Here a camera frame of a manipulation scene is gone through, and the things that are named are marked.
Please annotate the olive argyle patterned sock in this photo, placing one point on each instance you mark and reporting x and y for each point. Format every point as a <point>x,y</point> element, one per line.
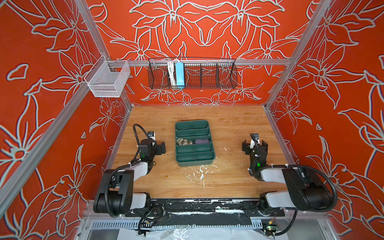
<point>184,142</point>

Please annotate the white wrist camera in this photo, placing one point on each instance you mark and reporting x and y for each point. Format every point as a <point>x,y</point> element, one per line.
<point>151,135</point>
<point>255,140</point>

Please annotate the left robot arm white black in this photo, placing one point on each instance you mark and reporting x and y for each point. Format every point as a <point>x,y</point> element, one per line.
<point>116,195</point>

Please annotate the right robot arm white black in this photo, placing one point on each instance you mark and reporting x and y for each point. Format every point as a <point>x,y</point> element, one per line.
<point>308,189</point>

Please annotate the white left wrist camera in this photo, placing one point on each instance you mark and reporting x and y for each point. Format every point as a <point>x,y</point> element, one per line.
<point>151,135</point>

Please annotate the green divided organizer tray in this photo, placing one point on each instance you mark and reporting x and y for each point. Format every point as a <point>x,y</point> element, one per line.
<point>194,155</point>

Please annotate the black wire wall basket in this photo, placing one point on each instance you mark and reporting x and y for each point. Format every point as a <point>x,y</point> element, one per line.
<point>200,73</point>

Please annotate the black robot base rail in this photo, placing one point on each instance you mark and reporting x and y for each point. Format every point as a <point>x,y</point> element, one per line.
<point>206,212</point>

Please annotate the light blue box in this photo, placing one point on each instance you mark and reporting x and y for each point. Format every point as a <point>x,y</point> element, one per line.
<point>180,76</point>

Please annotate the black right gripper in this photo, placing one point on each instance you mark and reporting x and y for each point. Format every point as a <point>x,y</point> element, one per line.
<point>246,147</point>

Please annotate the clear plastic wall bin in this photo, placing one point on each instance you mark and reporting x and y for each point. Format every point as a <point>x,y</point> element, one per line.
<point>105,80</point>

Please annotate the purple teal yellow sock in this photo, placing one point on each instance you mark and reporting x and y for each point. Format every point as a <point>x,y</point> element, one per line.
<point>202,141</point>

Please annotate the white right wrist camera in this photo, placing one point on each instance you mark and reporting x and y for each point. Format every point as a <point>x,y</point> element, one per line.
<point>255,140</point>

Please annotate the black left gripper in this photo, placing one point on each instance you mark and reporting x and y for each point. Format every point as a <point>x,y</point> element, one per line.
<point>157,147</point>

